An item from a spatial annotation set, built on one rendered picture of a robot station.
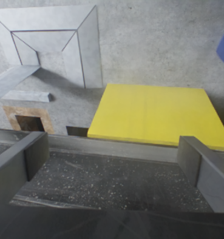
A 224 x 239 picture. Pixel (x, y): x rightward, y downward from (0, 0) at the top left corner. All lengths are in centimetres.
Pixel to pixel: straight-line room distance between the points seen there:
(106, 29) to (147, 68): 26
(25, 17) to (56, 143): 61
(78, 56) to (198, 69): 58
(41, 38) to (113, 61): 36
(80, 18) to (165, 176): 72
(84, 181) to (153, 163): 24
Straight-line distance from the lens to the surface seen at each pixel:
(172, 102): 82
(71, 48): 92
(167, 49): 87
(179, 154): 17
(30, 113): 128
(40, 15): 95
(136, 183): 59
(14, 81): 92
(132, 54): 88
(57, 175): 63
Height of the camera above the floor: 84
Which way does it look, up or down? 51 degrees down
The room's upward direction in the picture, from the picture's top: 165 degrees counter-clockwise
